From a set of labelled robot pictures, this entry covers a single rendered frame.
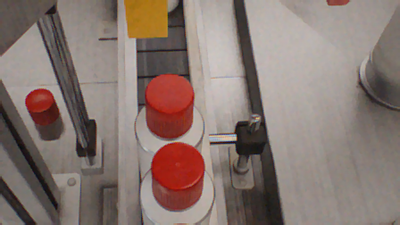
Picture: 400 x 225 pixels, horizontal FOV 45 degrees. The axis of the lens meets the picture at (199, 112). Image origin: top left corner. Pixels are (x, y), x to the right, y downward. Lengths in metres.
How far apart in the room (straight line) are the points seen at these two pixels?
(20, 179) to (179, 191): 0.18
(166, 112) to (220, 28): 0.39
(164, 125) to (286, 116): 0.26
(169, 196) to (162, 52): 0.32
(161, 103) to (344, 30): 0.39
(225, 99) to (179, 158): 0.33
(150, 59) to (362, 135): 0.26
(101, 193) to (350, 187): 0.27
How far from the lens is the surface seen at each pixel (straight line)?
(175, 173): 0.29
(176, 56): 0.59
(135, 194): 0.42
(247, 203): 0.56
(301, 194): 0.52
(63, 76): 0.37
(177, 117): 0.31
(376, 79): 0.59
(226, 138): 0.50
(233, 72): 0.65
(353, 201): 0.54
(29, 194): 0.46
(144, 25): 0.36
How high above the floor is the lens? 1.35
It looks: 59 degrees down
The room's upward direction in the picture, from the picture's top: 6 degrees clockwise
